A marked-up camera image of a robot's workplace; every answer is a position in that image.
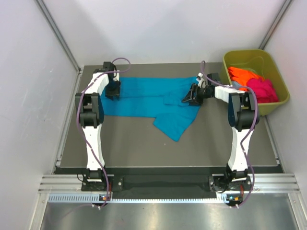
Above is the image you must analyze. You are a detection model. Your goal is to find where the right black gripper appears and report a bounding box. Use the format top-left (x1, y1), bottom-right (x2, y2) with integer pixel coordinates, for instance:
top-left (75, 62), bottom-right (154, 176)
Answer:
top-left (181, 83), bottom-right (212, 106)

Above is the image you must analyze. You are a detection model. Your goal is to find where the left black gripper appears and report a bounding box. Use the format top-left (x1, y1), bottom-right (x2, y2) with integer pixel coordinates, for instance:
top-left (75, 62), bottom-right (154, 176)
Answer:
top-left (105, 79), bottom-right (121, 100)

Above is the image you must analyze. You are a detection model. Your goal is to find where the blue t shirt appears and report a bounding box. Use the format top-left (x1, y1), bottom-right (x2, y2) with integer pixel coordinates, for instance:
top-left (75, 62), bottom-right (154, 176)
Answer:
top-left (101, 77), bottom-right (200, 141)

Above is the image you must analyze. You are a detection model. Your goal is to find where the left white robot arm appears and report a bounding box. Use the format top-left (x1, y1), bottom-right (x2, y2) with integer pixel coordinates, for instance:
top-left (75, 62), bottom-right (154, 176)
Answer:
top-left (75, 62), bottom-right (121, 192)

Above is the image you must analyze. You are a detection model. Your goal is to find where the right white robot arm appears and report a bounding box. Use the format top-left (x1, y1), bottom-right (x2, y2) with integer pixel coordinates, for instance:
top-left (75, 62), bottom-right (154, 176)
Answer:
top-left (182, 73), bottom-right (259, 193)

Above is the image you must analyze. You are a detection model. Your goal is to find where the orange t shirt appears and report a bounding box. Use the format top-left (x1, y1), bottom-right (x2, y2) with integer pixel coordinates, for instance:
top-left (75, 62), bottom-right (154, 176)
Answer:
top-left (228, 67), bottom-right (264, 91)

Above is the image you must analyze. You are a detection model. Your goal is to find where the olive green plastic bin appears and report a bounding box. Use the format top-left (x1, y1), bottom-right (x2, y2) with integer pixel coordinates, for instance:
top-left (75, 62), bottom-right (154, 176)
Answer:
top-left (220, 49), bottom-right (290, 116)

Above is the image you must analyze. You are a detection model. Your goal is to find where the magenta t shirt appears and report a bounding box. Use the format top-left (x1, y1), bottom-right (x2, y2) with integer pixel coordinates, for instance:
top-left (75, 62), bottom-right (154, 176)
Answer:
top-left (247, 78), bottom-right (279, 104)

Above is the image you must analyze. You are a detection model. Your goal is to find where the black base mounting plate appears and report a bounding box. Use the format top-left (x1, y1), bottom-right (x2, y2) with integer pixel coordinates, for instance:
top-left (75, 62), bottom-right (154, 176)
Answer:
top-left (81, 173), bottom-right (252, 192)

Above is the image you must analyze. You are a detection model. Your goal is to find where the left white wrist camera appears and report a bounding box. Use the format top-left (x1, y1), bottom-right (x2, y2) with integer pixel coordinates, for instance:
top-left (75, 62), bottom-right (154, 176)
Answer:
top-left (113, 70), bottom-right (119, 81)

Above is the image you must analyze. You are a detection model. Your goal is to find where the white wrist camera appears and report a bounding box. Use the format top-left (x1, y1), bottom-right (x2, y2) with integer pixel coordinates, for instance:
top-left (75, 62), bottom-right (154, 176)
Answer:
top-left (113, 70), bottom-right (119, 81)
top-left (196, 72), bottom-right (206, 88)

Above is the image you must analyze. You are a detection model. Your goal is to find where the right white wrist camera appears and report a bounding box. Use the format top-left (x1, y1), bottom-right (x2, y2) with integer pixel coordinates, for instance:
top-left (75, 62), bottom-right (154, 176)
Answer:
top-left (196, 72), bottom-right (206, 88)

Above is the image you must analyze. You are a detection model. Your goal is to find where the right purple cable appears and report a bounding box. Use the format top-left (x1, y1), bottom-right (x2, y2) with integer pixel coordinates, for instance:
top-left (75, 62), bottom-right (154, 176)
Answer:
top-left (200, 60), bottom-right (259, 208)

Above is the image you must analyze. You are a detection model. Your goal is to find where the purple cable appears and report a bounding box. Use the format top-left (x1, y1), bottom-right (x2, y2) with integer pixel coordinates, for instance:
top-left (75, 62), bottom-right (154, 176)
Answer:
top-left (200, 60), bottom-right (259, 208)
top-left (76, 57), bottom-right (131, 209)

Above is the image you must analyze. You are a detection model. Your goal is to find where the left corner aluminium post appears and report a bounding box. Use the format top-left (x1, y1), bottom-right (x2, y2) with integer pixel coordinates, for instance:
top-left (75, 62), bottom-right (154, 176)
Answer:
top-left (34, 0), bottom-right (81, 72)

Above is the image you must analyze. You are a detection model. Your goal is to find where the corner aluminium post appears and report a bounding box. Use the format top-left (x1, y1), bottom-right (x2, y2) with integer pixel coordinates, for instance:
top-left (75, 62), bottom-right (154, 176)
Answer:
top-left (34, 0), bottom-right (81, 72)
top-left (259, 0), bottom-right (294, 50)

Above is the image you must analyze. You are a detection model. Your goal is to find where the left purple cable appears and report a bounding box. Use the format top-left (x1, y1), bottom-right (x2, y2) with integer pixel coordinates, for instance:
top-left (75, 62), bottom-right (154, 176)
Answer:
top-left (76, 57), bottom-right (131, 209)

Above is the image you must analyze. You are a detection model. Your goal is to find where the aluminium frame rail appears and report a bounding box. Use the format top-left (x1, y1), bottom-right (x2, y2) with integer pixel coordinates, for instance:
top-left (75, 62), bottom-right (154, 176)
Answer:
top-left (38, 173), bottom-right (302, 194)

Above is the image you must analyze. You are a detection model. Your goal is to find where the grey slotted cable duct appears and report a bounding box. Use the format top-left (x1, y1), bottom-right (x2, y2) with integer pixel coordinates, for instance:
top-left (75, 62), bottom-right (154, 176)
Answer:
top-left (48, 194), bottom-right (239, 204)

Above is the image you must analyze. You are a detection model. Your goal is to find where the right corner aluminium post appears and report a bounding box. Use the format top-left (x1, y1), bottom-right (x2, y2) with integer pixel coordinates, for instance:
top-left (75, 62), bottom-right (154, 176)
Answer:
top-left (259, 0), bottom-right (294, 50)

